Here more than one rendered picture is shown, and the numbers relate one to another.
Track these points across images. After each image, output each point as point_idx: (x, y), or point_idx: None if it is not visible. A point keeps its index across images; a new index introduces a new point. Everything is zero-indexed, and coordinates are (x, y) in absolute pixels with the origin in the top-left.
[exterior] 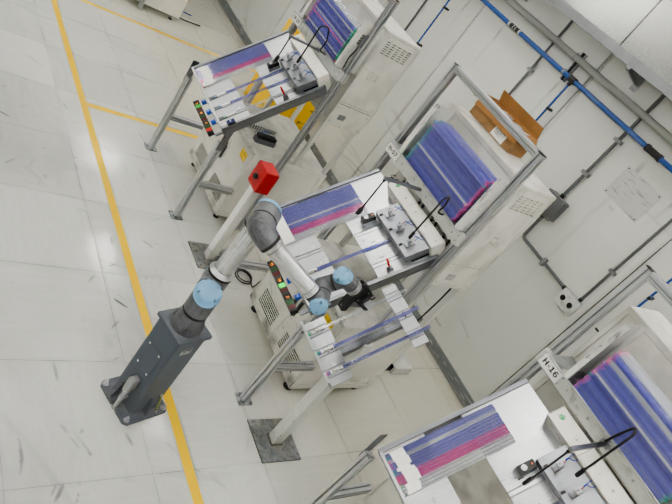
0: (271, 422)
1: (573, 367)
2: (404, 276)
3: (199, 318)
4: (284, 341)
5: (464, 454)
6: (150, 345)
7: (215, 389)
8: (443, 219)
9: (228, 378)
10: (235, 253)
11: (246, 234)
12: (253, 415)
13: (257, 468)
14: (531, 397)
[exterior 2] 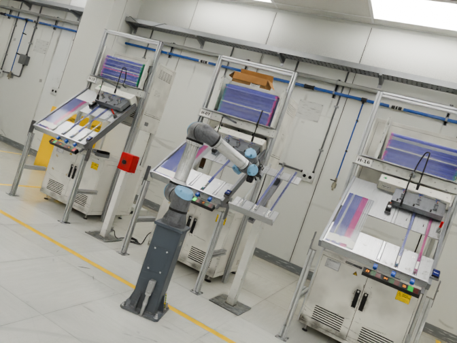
0: (220, 297)
1: (377, 150)
2: None
3: (185, 210)
4: (193, 252)
5: (359, 218)
6: (156, 249)
7: (178, 292)
8: (259, 128)
9: (178, 285)
10: (188, 162)
11: (192, 145)
12: (209, 297)
13: (239, 318)
14: (362, 182)
